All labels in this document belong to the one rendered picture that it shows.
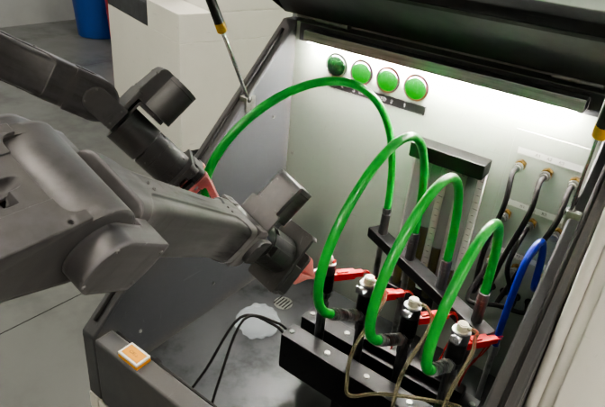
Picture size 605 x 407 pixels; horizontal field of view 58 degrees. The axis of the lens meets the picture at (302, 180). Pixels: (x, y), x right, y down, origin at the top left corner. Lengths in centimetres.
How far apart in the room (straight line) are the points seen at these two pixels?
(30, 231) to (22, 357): 220
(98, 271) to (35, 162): 7
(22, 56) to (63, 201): 47
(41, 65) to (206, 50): 291
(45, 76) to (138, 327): 57
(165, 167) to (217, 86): 296
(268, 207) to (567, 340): 44
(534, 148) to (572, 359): 36
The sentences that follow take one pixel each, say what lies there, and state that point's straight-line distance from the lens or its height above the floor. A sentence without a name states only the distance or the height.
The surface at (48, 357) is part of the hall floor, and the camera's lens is 245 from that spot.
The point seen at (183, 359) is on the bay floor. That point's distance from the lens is 119.
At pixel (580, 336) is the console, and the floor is 120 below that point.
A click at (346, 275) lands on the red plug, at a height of 111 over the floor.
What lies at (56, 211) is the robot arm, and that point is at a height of 154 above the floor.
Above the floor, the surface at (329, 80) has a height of 143.
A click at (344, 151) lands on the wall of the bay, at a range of 118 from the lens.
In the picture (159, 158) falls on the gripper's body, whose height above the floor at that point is 134.
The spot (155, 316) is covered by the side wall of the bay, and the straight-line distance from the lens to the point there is 116.
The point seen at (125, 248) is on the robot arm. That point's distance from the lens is 31.
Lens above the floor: 168
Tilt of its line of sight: 28 degrees down
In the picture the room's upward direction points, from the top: 5 degrees clockwise
